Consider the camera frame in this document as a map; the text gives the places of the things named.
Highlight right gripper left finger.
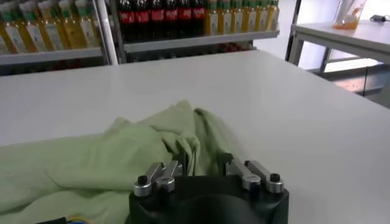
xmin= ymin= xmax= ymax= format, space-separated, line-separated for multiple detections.
xmin=133 ymin=145 xmax=190 ymax=198

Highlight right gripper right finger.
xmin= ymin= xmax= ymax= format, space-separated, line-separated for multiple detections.
xmin=218 ymin=152 xmax=286 ymax=194

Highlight green polo shirt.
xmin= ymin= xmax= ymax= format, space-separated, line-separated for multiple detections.
xmin=0 ymin=99 xmax=246 ymax=224

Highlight grey metal shelf unit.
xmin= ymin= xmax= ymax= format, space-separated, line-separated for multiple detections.
xmin=103 ymin=0 xmax=281 ymax=65
xmin=0 ymin=0 xmax=120 ymax=77

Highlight cola bottle red cap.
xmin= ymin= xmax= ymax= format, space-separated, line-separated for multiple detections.
xmin=133 ymin=0 xmax=151 ymax=42
xmin=191 ymin=0 xmax=206 ymax=37
xmin=178 ymin=0 xmax=193 ymax=38
xmin=149 ymin=0 xmax=165 ymax=40
xmin=118 ymin=0 xmax=135 ymax=43
xmin=164 ymin=0 xmax=179 ymax=39

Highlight yellow tea bottle green label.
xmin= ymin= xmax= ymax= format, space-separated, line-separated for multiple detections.
xmin=74 ymin=0 xmax=101 ymax=49
xmin=18 ymin=0 xmax=47 ymax=53
xmin=0 ymin=1 xmax=29 ymax=55
xmin=57 ymin=0 xmax=83 ymax=50
xmin=230 ymin=0 xmax=244 ymax=33
xmin=242 ymin=0 xmax=255 ymax=33
xmin=266 ymin=0 xmax=280 ymax=30
xmin=204 ymin=0 xmax=219 ymax=36
xmin=254 ymin=0 xmax=268 ymax=32
xmin=0 ymin=30 xmax=9 ymax=56
xmin=218 ymin=0 xmax=232 ymax=35
xmin=38 ymin=0 xmax=65 ymax=52

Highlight clear cup orange content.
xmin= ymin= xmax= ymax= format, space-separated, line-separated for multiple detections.
xmin=331 ymin=0 xmax=368 ymax=30

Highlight yellow blue wire bundle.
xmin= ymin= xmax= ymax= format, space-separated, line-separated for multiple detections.
xmin=65 ymin=214 xmax=92 ymax=224

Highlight black metal frame post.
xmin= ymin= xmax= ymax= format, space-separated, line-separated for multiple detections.
xmin=285 ymin=0 xmax=303 ymax=61

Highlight white table grey frame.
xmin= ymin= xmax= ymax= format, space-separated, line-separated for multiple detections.
xmin=285 ymin=18 xmax=390 ymax=97

